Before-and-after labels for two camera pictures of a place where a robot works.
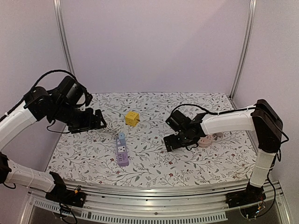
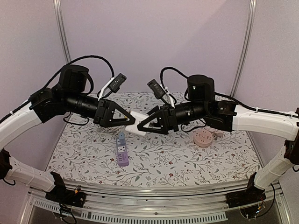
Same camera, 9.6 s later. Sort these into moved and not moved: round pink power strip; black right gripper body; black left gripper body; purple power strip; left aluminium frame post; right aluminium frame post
Moved: black right gripper body; black left gripper body
Not moved: purple power strip; round pink power strip; left aluminium frame post; right aluminium frame post
